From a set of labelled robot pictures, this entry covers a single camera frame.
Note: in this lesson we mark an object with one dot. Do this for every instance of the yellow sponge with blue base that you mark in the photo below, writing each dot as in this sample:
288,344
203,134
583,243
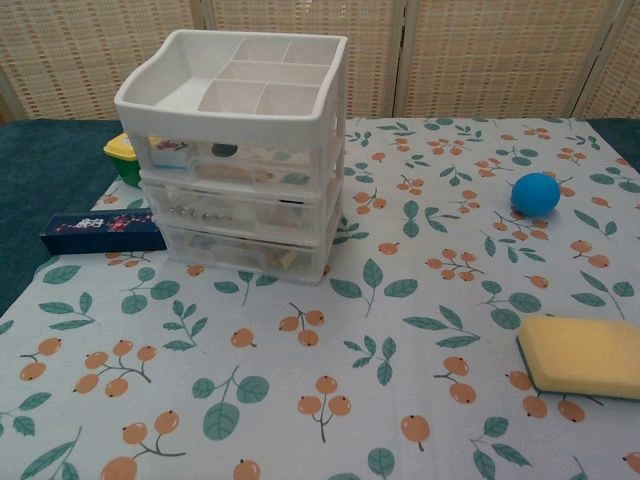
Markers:
585,355

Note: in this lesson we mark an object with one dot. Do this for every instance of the floral leaf and berry tablecloth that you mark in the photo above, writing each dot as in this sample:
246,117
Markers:
320,380

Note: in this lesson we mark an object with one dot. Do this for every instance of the white drawer organizer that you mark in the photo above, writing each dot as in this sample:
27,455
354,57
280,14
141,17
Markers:
150,120

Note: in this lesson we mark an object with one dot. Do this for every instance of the green container with yellow lid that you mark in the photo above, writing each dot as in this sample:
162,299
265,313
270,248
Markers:
122,155

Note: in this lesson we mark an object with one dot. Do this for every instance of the woven bamboo folding screen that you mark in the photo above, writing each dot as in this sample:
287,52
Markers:
475,55

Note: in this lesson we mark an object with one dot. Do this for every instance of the dark blue rectangular carton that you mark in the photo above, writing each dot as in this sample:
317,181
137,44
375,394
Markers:
100,232

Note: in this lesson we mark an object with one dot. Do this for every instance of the clear drawer with yellow bits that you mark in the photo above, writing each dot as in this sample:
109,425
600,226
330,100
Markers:
225,250

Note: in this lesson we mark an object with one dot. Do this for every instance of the blue ball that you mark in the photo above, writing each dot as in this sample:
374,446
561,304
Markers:
535,195

